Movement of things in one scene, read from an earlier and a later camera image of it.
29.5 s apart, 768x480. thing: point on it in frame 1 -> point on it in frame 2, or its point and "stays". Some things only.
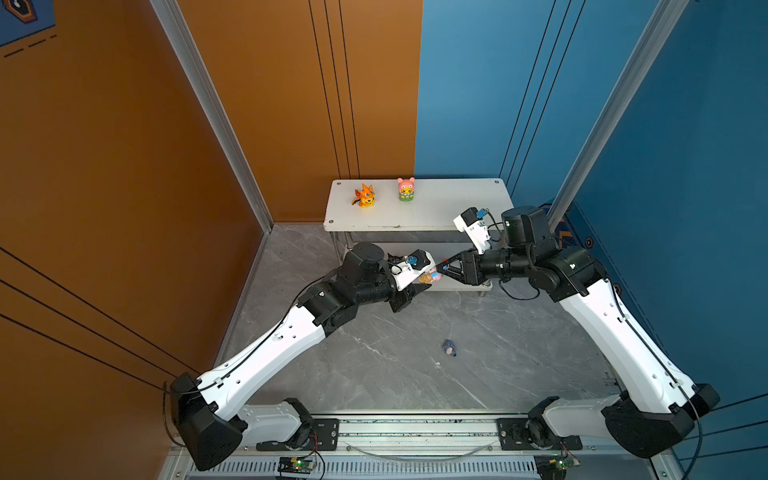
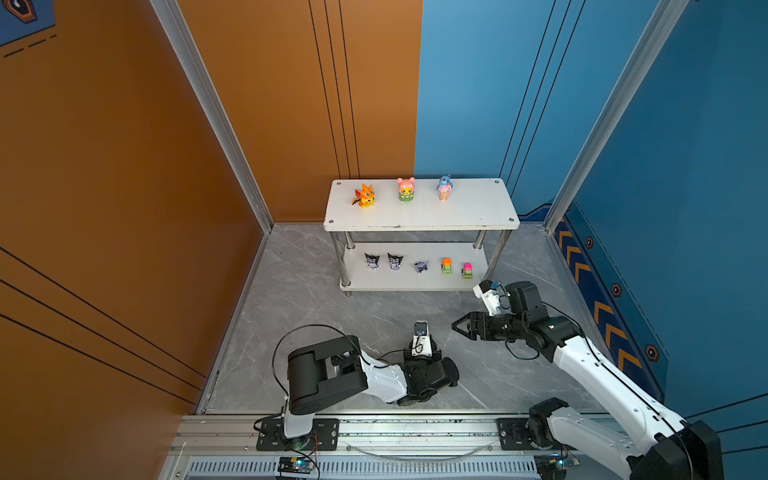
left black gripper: (405, 296) -> (410, 365)
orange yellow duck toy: (365, 197) stays
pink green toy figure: (406, 189) stays
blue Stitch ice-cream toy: (430, 277) -> (444, 187)
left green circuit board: (295, 465) stays
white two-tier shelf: (409, 215) stays
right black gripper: (471, 267) -> (473, 325)
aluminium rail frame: (426, 445) stays
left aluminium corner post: (175, 27) stays
